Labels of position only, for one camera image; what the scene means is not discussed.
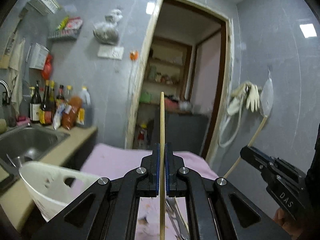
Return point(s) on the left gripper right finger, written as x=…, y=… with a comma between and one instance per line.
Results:
x=215, y=208

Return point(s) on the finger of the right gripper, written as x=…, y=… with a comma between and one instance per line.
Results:
x=264, y=163

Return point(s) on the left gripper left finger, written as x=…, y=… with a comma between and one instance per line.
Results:
x=108, y=209

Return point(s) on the silver fork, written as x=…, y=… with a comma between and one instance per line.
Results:
x=180, y=226

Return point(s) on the person right hand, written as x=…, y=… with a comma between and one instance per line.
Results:
x=287, y=223

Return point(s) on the pink floral cloth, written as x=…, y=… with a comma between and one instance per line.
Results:
x=114, y=163

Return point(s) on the white utensil holder basket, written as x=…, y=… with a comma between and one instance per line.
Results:
x=52, y=187

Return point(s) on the clear hanging bag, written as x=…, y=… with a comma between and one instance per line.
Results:
x=267, y=97

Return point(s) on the cream rubber gloves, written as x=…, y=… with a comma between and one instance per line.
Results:
x=247, y=94

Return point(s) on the grey cabinet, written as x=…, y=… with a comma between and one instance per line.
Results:
x=185, y=132

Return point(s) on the orange sauce pouch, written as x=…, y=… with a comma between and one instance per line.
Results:
x=70, y=113

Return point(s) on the stainless steel sink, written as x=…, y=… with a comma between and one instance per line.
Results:
x=31, y=141

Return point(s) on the green box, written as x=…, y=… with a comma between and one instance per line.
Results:
x=145, y=97

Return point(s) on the soy sauce bottle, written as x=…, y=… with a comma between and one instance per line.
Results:
x=47, y=107

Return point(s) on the dark wine bottle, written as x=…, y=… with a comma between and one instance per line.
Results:
x=35, y=104

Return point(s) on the red plastic bag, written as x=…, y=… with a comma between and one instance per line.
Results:
x=47, y=70

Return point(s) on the chrome sink faucet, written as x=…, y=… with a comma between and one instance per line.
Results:
x=6, y=97

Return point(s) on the beige hanging towel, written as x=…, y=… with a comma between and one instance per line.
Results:
x=15, y=76

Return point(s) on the hanging plastic bag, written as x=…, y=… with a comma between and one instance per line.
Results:
x=107, y=32

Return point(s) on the wooden cutting board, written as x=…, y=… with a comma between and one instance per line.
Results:
x=5, y=59

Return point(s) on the wooden door frame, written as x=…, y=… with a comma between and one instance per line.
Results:
x=225, y=78

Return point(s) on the white wall socket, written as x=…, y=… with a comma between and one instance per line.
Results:
x=110, y=52

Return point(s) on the white wall box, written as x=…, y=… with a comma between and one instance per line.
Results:
x=38, y=57

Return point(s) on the grey wall shelf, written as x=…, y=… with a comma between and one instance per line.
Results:
x=65, y=34

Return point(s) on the white wall basket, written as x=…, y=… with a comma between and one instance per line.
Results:
x=44, y=7

